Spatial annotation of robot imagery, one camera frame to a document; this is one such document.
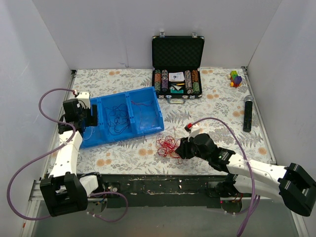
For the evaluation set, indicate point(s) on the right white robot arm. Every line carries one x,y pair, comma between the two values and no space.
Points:
291,185

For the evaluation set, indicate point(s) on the black poker chip case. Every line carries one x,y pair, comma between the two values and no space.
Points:
172,54

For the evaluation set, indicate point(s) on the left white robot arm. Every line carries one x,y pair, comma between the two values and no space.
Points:
63,191

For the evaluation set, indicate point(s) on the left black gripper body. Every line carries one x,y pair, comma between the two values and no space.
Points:
94,115

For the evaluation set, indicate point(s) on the black handheld microphone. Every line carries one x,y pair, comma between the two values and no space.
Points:
247,123

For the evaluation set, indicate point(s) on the blue plastic divided bin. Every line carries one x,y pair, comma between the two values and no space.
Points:
124,116

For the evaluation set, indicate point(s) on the playing card deck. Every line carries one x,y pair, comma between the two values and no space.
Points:
176,77

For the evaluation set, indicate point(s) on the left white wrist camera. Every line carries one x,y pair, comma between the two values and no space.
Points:
84,98

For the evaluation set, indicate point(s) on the colourful toy block train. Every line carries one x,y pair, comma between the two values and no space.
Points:
235,79

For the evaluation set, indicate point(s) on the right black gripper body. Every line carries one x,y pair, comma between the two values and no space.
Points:
184,148

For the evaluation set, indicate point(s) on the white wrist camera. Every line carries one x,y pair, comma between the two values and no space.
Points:
84,98
193,130

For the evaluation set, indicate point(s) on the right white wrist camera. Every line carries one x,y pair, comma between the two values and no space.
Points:
193,130

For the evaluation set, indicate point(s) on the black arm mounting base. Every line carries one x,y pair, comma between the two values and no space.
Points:
165,190

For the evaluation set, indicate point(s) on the floral table mat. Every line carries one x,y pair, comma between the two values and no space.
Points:
219,112

